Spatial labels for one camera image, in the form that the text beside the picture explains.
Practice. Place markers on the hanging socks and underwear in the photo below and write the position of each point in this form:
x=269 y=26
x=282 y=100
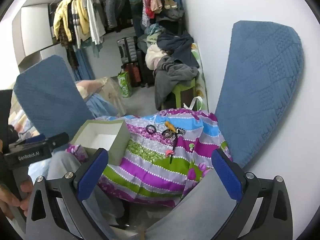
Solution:
x=156 y=1

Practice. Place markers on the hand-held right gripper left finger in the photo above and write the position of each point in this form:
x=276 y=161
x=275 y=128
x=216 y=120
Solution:
x=92 y=172

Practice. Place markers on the orange hair clip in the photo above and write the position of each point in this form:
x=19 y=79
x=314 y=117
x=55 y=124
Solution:
x=170 y=126

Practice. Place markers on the yellow jacket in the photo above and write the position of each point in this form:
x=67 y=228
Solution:
x=61 y=15
x=83 y=17

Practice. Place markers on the navy garment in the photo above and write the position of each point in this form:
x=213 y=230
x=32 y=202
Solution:
x=177 y=45

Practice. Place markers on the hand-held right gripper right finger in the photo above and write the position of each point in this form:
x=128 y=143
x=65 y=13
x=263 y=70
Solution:
x=227 y=177

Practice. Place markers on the green plastic stool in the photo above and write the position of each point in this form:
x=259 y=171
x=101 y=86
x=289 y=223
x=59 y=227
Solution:
x=180 y=88

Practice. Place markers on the black and white striped garment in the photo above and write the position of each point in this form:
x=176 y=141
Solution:
x=74 y=22

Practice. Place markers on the light blue fabric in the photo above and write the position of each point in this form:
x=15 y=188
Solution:
x=100 y=107

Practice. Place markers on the pink bow hair clip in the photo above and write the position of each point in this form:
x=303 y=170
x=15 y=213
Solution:
x=170 y=153

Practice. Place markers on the green floral folded mat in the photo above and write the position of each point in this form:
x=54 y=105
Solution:
x=201 y=80

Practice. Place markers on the white shirt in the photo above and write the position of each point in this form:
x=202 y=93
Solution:
x=96 y=22

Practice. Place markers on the brown patterned scarf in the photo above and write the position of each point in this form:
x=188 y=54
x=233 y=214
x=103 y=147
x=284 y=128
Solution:
x=68 y=47

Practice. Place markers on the colourful striped blanket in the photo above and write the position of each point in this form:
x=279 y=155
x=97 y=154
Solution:
x=155 y=170

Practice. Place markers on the red suitcase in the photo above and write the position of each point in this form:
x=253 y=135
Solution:
x=131 y=75

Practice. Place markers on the green shopping bag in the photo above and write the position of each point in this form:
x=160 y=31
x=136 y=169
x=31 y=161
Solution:
x=125 y=85

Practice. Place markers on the cream fluffy garment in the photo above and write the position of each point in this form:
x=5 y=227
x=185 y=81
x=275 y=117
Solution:
x=152 y=57

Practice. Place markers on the grey hoodie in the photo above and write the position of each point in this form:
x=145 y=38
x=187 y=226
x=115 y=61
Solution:
x=172 y=75

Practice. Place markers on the grey cardboard box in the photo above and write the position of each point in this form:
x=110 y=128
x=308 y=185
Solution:
x=120 y=140

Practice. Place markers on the white cabinet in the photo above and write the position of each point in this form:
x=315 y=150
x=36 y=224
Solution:
x=32 y=30

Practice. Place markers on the person's left hand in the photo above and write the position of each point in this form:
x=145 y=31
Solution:
x=7 y=201

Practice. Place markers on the black ribbed suitcase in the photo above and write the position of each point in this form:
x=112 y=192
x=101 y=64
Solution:
x=127 y=50

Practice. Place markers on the person's grey trousers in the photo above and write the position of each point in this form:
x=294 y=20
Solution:
x=205 y=200

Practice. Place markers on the grey jacket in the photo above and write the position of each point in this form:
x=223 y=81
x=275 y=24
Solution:
x=116 y=2

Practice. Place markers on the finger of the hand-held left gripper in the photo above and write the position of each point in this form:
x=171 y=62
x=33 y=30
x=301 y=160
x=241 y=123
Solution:
x=36 y=139
x=58 y=140

